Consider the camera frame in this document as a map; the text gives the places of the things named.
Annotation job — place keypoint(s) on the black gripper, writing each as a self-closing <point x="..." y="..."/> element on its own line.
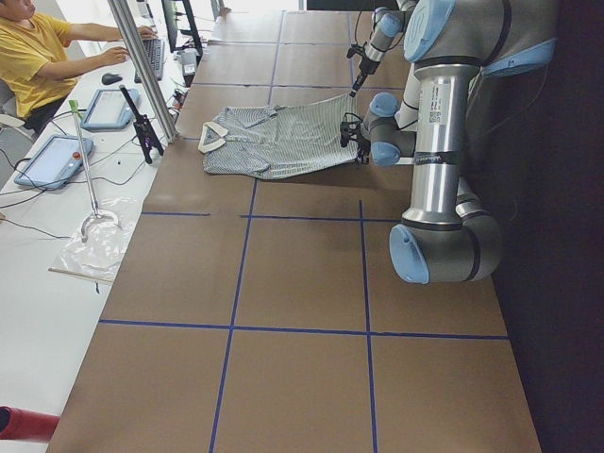
<point x="360" y="145"/>
<point x="363" y="67"/>

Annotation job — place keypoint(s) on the navy white striped polo shirt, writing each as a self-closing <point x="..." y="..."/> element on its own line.
<point x="276" y="142"/>

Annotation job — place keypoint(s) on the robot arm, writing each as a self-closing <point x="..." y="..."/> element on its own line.
<point x="388" y="24"/>
<point x="445" y="235"/>

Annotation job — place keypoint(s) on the blue tape line lengthwise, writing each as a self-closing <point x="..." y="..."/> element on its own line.
<point x="248" y="225"/>

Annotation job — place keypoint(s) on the brown paper table cover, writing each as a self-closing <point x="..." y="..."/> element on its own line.
<point x="317" y="257"/>

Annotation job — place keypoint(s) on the black monitor stand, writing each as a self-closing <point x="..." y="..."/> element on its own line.
<point x="181" y="27"/>

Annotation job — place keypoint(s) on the black keyboard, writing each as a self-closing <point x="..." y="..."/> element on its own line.
<point x="153" y="50"/>

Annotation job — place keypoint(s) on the black computer mouse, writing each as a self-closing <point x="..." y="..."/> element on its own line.
<point x="110" y="78"/>

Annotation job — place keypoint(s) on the far blue teach pendant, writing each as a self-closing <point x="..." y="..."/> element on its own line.
<point x="108" y="110"/>

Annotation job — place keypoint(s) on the blue teach pendant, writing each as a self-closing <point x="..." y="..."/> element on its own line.
<point x="108" y="110"/>
<point x="53" y="165"/>

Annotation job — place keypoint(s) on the clear plastic bag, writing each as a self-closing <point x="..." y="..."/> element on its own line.
<point x="100" y="257"/>

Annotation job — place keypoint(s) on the metal reacher grabber tool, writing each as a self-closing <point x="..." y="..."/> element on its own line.
<point x="98" y="215"/>

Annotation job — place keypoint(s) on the blue tape line crosswise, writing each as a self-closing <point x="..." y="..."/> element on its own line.
<point x="314" y="331"/>

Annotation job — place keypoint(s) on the near blue teach pendant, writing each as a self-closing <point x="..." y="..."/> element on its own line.
<point x="53" y="165"/>

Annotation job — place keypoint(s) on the person in yellow shirt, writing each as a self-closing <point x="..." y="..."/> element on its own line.
<point x="34" y="64"/>

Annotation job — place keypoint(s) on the red object at edge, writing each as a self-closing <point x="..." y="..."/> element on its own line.
<point x="28" y="426"/>

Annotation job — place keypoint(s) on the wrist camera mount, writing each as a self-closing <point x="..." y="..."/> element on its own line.
<point x="350" y="127"/>
<point x="356" y="49"/>

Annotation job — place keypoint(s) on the black camera tripod stand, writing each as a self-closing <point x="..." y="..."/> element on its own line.
<point x="145" y="133"/>

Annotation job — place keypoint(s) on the aluminium frame post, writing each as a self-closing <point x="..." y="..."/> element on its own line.
<point x="134" y="44"/>

